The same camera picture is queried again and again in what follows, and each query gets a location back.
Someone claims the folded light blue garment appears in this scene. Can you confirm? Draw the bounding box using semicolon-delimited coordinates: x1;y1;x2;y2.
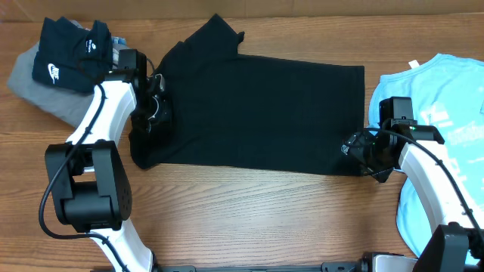
111;36;127;45

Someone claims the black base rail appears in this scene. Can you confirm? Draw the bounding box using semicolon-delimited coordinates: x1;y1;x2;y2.
157;261;359;272

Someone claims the black t-shirt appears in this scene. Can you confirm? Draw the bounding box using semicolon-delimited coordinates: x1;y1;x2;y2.
129;16;365;176

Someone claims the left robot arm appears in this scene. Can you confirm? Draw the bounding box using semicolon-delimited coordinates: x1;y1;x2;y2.
38;49;173;271

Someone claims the light blue t-shirt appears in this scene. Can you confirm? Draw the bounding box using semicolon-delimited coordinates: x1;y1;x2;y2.
368;53;484;265

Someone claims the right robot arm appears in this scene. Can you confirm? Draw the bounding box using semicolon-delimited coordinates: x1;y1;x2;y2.
341;97;483;271

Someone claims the folded black Nike shirt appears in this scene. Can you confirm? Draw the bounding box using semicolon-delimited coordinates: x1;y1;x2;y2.
32;17;113;94

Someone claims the folded grey garment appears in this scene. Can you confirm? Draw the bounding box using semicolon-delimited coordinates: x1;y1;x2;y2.
6;20;132;128

